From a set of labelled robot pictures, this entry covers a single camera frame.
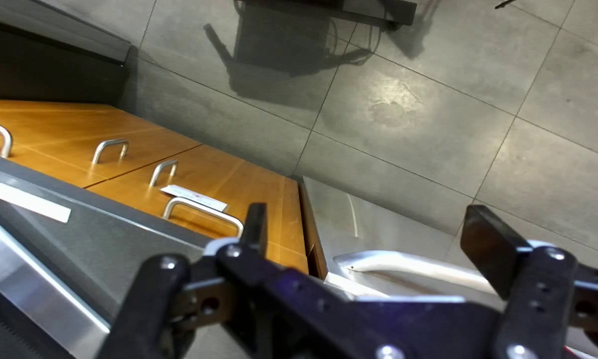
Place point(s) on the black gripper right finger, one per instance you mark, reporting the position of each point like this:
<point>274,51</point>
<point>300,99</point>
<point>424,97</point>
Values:
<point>540,293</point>

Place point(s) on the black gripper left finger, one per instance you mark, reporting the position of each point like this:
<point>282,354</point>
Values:
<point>161,301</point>

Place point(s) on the white microwave with open door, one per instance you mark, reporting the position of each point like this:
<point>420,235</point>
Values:
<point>21,281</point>

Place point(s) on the white label on cabinet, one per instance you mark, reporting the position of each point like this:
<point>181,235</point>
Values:
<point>193,199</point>

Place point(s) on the white strip label on countertop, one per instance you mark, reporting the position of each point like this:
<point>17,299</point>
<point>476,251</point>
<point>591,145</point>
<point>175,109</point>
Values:
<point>31,203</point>

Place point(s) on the stainless steel dishwasher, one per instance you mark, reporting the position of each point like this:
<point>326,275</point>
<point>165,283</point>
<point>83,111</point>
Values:
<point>380,221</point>

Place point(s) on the wooden base cabinet with label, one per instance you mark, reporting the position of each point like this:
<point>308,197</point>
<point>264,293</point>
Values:
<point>61,133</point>

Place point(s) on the black robot stand base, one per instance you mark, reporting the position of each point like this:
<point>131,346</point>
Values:
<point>392,13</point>

